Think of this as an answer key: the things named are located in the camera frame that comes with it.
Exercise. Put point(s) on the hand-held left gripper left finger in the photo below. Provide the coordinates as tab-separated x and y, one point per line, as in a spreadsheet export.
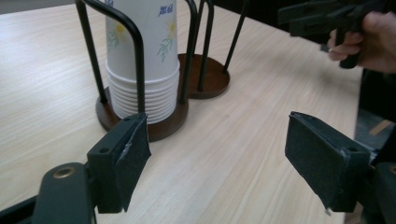
112	161

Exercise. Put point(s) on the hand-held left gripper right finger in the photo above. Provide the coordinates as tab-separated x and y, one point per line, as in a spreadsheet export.
323	161

